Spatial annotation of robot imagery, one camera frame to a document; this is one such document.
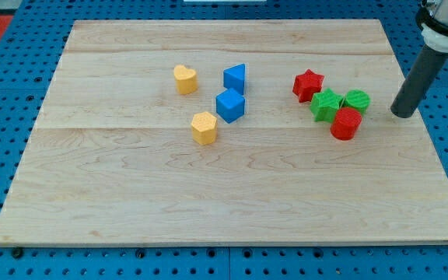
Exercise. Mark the red circle block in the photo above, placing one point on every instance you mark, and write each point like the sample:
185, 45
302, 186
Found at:
346, 123

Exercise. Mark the green circle block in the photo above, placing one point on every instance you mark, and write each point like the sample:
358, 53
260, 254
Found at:
358, 100

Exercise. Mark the yellow hexagon block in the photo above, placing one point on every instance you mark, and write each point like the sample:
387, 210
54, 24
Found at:
204, 128

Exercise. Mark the blue cube block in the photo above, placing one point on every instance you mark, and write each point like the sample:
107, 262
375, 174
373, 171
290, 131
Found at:
230, 105

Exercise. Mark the blue triangle block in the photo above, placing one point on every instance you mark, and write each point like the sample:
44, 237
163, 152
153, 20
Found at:
234, 78

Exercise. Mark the yellow heart block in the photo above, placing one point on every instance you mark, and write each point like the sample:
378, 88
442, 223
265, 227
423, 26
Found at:
186, 79

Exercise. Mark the wooden board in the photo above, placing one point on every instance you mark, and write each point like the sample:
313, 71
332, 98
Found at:
111, 161

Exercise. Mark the red star block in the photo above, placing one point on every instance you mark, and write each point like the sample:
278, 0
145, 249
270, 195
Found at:
306, 85

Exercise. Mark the green star block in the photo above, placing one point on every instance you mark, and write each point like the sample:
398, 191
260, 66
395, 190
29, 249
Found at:
325, 104

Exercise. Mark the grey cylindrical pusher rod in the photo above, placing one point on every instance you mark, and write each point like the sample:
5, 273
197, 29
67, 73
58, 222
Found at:
429, 62

